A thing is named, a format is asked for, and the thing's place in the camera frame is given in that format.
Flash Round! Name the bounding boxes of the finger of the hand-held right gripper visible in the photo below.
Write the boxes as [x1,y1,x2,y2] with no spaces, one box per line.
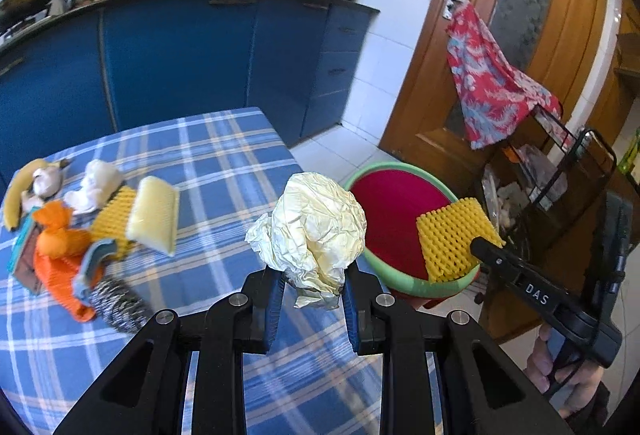
[469,236,532,290]

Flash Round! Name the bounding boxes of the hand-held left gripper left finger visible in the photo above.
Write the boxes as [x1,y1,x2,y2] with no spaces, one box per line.
[52,267,288,435]

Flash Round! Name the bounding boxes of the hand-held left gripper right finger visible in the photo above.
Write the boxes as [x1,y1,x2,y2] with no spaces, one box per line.
[340,262,576,435]

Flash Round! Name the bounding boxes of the yellow foam net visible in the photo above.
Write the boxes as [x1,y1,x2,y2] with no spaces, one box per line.
[416,198,507,285]
[90,185,138,261]

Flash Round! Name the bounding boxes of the cream paper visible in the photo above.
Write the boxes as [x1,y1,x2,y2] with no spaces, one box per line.
[244,172,368,311]

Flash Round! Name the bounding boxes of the green rimmed red basin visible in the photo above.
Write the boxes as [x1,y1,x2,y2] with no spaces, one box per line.
[344,164,483,300]

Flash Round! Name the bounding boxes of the cream foam sponge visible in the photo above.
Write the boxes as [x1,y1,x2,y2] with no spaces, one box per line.
[126,176,181,258]

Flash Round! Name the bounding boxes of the grey blue sponge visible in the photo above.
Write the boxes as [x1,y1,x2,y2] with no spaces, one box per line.
[72,237,118,301]

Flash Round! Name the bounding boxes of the orange cloth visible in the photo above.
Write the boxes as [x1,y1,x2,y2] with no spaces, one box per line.
[31,201,108,322]

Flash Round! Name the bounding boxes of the person's right forearm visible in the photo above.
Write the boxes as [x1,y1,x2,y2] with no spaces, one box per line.
[560,382,615,435]

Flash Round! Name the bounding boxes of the person's right hand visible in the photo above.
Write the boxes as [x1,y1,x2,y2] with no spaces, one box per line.
[524,324,603,418]

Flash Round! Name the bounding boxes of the plastic bag of eggs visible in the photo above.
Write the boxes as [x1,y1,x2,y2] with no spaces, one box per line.
[482,165,526,236]

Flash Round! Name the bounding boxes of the clear plastic bag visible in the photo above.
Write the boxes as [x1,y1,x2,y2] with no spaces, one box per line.
[515,144,568,188]

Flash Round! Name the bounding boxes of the steel wool scrubber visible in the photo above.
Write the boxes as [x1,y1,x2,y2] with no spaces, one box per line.
[92,277,156,332]

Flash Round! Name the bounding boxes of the blue plaid tablecloth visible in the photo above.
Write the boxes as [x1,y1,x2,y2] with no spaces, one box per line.
[0,106,443,435]

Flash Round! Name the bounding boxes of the red floral cloth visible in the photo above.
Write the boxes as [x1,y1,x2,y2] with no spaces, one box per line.
[446,1,562,151]

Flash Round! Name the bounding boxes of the wooden door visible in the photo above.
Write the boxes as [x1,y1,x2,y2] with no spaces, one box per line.
[378,0,608,161]

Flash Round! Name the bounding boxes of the white crumpled tissue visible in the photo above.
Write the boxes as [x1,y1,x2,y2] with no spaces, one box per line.
[64,160,124,214]

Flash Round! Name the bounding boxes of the teal edged brown packet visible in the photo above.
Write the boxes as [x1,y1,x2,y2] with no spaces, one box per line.
[7,220,48,298]

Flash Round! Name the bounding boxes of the garlic bulb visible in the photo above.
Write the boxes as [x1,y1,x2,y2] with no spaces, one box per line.
[22,164,65,206]

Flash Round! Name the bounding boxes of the blue kitchen base cabinets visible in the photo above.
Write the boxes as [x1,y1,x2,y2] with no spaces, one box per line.
[0,0,381,186]

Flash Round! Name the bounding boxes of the banana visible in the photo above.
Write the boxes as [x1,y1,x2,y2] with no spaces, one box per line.
[2,158,73,232]

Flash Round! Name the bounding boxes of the black wok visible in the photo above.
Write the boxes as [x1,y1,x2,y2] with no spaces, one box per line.
[0,0,67,33]

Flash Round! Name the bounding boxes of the black wire rack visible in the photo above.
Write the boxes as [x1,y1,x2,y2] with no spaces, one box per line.
[477,105,618,346]

